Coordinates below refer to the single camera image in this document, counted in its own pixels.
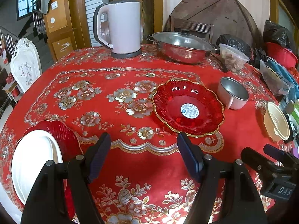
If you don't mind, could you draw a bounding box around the white electric kettle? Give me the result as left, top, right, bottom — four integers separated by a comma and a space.
93, 0, 141, 59

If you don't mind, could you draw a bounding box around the wooden cabinet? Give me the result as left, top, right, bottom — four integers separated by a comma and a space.
44, 0, 91, 62

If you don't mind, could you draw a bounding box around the red plastic basin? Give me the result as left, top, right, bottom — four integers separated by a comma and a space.
265, 43, 298, 69

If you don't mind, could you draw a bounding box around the round wooden table top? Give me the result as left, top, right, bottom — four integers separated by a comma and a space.
170, 0, 263, 48

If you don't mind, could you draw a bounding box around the white ornate chair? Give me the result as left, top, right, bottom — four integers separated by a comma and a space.
10, 38, 42, 94

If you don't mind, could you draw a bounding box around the dark wooden chair back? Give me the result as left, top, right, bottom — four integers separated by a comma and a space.
169, 16, 213, 43

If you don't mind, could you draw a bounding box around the steel pan with glass lid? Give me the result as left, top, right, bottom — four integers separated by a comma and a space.
147, 29, 216, 64

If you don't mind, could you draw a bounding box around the clear plastic food container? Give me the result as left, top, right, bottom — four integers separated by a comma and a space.
218, 43, 250, 73

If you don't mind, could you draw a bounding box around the clear bag with contents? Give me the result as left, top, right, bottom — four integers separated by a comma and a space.
259, 60, 291, 96

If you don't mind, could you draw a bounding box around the red ribbed plate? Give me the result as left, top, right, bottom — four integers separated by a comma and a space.
23, 120, 83, 220

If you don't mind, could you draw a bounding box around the black plastic bag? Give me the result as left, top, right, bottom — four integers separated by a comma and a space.
263, 20, 296, 52
216, 34, 261, 69

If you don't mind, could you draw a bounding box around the pink cup with steel interior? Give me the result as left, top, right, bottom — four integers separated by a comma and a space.
217, 77, 249, 110

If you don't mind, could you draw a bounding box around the cream plastic bowl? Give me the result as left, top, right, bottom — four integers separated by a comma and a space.
263, 102, 290, 142

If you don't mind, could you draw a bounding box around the red scalloped plate gold rim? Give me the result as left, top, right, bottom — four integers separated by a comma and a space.
152, 79, 224, 138

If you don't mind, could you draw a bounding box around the small white plate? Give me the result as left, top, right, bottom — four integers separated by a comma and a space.
11, 130, 63, 204

